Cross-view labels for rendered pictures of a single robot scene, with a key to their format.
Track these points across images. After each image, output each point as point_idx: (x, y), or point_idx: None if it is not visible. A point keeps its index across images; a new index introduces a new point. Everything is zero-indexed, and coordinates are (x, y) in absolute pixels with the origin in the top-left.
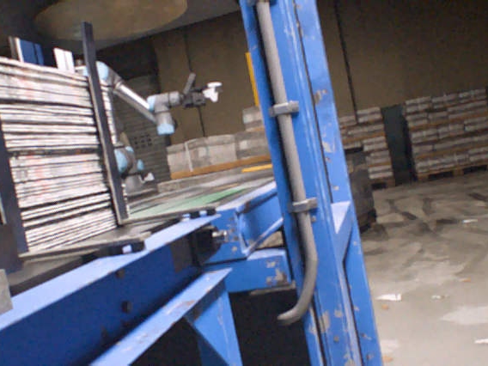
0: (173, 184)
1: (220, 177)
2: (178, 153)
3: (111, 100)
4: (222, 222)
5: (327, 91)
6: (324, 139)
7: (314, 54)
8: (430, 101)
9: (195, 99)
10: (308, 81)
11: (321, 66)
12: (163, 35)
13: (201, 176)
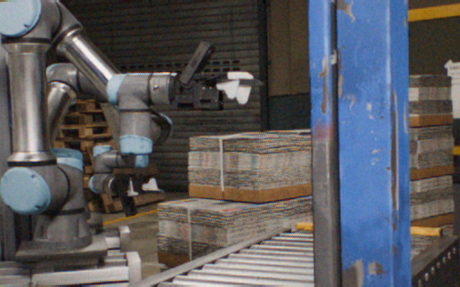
0: (183, 212)
1: (268, 214)
2: (205, 153)
3: (41, 69)
4: None
5: (384, 271)
6: None
7: (365, 156)
8: None
9: (199, 97)
10: (335, 224)
11: (379, 195)
12: None
13: (229, 212)
